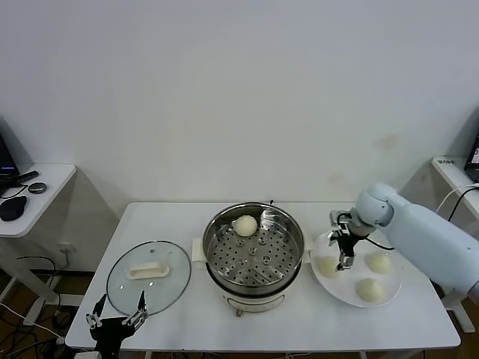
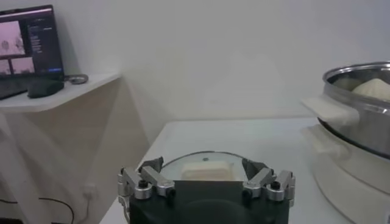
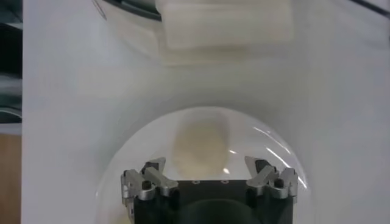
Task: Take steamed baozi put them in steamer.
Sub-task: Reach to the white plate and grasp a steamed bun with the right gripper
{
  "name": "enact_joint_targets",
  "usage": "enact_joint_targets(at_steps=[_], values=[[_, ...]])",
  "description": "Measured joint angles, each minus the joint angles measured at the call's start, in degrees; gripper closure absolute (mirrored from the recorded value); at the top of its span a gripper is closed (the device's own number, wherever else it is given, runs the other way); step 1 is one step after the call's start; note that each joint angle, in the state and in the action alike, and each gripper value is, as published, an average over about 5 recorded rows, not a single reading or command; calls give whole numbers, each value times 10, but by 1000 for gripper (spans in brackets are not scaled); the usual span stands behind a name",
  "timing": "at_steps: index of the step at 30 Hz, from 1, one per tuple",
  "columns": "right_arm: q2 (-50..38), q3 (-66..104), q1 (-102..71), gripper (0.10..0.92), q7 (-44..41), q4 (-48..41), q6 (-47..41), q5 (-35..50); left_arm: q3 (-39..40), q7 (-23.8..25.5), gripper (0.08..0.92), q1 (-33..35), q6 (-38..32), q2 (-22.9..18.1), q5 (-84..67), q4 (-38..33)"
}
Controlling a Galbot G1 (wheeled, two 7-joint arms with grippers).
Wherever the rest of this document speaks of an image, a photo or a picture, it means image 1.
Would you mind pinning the white electric cooker base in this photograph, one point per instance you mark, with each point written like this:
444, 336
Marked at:
254, 299

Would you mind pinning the white steamed baozi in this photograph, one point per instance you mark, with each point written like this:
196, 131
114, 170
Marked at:
245, 225
326, 267
369, 290
378, 263

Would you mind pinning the black computer mouse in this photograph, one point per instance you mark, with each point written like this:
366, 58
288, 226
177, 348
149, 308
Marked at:
13, 208

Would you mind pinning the stainless steel steamer pot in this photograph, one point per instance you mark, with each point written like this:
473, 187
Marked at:
288, 228

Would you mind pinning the white side table with mouse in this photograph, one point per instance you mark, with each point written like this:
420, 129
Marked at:
48, 202

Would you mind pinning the black remote stick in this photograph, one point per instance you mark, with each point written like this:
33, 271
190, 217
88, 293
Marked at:
28, 176

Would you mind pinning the white side table with label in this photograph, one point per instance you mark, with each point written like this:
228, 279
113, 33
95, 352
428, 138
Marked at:
449, 175

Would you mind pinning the black laptop with white windows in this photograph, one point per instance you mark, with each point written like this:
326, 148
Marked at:
473, 157

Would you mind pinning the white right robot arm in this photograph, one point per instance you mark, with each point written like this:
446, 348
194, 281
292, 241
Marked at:
430, 239

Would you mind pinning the white round plate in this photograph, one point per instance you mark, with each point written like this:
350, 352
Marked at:
348, 289

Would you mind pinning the black laptop with purple screen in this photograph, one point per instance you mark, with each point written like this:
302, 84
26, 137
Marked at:
5, 157

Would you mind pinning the round black disc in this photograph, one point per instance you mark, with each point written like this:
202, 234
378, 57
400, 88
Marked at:
37, 187

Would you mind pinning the white wall outlet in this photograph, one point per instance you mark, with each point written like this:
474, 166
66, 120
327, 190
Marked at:
65, 248

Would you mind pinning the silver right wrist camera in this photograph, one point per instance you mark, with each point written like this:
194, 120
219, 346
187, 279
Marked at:
338, 217

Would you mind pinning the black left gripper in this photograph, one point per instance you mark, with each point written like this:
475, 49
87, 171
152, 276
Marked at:
112, 329

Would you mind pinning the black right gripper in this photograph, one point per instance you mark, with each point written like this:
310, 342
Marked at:
348, 241

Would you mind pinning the glass pot lid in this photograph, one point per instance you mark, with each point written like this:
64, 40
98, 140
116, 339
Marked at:
168, 254

